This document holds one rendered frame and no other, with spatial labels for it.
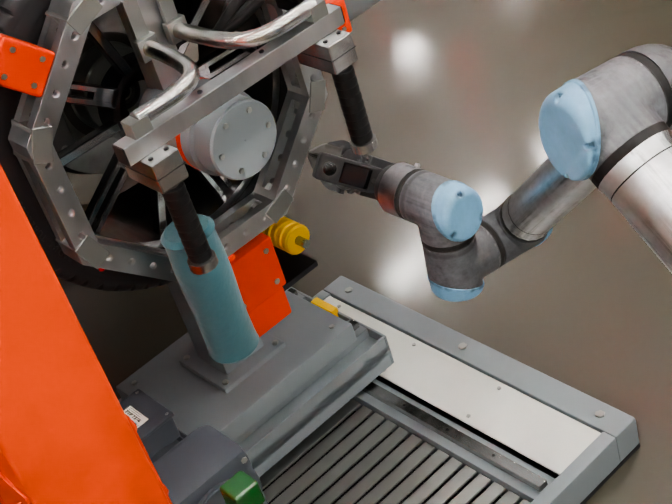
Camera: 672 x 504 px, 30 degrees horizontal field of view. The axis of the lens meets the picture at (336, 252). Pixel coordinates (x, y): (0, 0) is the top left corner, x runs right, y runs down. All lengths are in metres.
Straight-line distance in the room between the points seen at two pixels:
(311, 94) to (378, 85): 1.55
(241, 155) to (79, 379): 0.51
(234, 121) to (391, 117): 1.68
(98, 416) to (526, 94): 2.12
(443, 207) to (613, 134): 0.50
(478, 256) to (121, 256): 0.59
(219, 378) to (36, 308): 0.99
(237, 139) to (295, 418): 0.73
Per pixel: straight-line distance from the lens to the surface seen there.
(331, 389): 2.50
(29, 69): 1.88
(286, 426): 2.46
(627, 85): 1.61
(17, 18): 1.95
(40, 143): 1.91
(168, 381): 2.55
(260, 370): 2.48
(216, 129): 1.90
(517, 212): 2.07
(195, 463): 2.08
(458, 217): 2.02
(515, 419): 2.44
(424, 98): 3.61
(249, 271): 2.20
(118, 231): 2.21
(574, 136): 1.58
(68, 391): 1.61
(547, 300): 2.80
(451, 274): 2.09
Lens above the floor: 1.80
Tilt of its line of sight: 35 degrees down
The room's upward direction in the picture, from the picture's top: 18 degrees counter-clockwise
